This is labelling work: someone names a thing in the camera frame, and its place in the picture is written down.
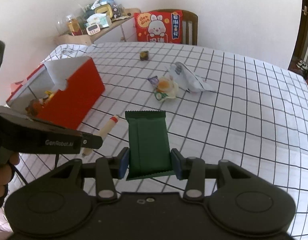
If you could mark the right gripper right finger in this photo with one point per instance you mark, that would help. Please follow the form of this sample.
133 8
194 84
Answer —
191 169

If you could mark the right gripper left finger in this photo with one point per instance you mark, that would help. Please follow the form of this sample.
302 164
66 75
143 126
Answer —
106 170

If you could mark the dark green snack packet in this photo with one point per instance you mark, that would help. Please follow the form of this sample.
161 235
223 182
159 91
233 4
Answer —
149 145

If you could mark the white snack wrapper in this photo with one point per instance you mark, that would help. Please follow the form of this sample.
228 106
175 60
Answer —
187 80

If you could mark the person's left hand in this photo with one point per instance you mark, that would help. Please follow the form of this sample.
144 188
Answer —
6 174

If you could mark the orange brown snack packet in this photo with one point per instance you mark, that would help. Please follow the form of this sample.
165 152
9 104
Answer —
36 106

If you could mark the sausage stick red tip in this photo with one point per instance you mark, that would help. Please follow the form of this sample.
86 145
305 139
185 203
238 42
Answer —
102 134

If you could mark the red yellow chip bag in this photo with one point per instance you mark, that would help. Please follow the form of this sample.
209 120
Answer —
47 98

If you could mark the red white cardboard box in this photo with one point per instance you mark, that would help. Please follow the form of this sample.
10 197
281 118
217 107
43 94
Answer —
76 82

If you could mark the checkered white tablecloth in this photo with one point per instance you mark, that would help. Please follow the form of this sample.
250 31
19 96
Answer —
257 116

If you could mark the egg pastry clear packet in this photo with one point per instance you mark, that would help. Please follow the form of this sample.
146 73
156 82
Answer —
166 89

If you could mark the purple candy wrapper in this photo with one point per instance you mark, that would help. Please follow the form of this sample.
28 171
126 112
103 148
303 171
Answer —
153 81

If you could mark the small brown gold candy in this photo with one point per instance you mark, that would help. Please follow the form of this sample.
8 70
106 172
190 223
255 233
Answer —
144 55

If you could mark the clear glass bowl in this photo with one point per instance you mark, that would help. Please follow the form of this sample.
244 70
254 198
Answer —
61 23

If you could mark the orange juice bottle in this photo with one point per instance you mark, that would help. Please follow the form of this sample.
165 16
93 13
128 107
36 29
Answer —
73 25

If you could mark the pink digital timer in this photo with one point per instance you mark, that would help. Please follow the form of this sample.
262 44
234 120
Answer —
92 28

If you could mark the low wooden side cabinet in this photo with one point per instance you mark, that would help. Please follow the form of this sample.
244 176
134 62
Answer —
119 31

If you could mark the tissue pack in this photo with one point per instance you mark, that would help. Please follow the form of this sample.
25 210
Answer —
103 20

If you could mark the red rabbit cushion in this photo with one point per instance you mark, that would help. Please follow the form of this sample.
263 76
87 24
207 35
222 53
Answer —
159 26

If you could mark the brown wooden chair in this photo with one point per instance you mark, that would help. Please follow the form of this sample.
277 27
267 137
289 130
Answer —
189 28

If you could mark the yellow green storage tin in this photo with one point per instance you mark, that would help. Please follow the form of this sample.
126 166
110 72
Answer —
104 9

